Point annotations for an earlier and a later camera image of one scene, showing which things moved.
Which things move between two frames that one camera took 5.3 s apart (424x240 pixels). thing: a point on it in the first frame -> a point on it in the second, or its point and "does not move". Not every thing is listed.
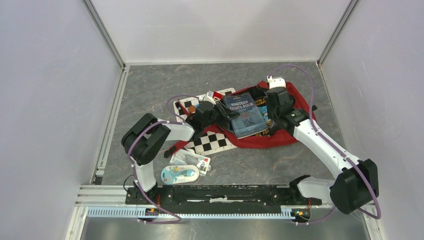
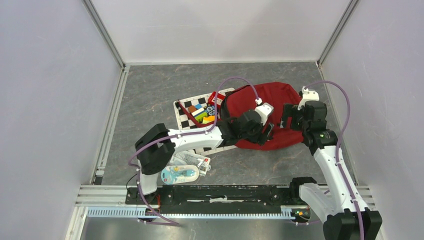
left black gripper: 227,114 -> 260,137
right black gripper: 270,115 -> 291,110
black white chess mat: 207,143 does not move
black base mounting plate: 222,199 does not move
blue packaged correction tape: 171,174 does not move
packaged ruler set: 187,157 does not move
